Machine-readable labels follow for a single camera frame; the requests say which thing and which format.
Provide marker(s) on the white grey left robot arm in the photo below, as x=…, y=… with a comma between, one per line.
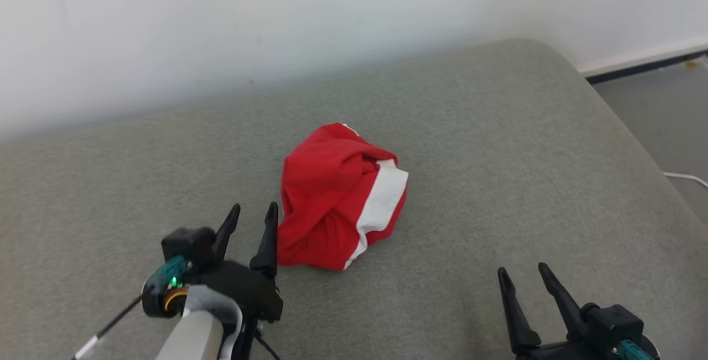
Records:
x=193, y=332

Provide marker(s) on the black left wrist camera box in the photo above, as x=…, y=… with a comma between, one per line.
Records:
x=185, y=244

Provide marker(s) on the white wall baseboard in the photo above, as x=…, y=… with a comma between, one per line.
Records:
x=641, y=59

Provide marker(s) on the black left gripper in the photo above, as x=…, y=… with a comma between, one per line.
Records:
x=249, y=293

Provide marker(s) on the red shorts with white stripe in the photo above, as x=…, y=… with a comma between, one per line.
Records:
x=321, y=183

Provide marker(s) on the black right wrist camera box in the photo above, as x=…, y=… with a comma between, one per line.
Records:
x=614, y=324

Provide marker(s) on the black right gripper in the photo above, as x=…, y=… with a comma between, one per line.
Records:
x=564, y=353

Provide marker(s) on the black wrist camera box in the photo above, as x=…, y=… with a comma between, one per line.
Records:
x=614, y=324
x=185, y=244

